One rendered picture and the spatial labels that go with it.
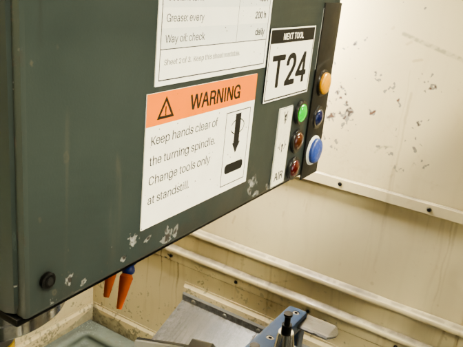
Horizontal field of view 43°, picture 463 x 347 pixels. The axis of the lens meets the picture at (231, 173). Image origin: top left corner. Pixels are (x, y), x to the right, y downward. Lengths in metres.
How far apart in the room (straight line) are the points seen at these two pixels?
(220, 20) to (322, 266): 1.18
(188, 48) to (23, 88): 0.15
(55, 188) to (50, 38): 0.09
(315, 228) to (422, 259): 0.28
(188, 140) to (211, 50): 0.07
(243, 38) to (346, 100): 0.94
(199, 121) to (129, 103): 0.09
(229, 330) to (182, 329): 0.14
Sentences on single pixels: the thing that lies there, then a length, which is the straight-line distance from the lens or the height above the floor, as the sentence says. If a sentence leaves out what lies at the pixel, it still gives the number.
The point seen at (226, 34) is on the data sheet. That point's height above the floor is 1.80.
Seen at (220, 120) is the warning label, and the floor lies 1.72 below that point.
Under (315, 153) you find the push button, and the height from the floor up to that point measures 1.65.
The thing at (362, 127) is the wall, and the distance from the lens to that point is 1.44.
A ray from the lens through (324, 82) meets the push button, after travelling 0.67.
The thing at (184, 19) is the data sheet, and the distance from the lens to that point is 0.44.
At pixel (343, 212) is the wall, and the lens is 1.51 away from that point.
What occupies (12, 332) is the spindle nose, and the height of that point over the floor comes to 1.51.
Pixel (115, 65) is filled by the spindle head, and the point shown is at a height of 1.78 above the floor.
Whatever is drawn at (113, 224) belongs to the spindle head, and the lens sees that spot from 0.43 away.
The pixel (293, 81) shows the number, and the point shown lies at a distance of 0.62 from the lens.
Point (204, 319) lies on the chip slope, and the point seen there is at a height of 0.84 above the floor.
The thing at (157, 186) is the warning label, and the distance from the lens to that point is 0.45.
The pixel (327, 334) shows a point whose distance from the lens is 1.16.
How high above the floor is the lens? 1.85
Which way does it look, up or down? 19 degrees down
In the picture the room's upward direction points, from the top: 6 degrees clockwise
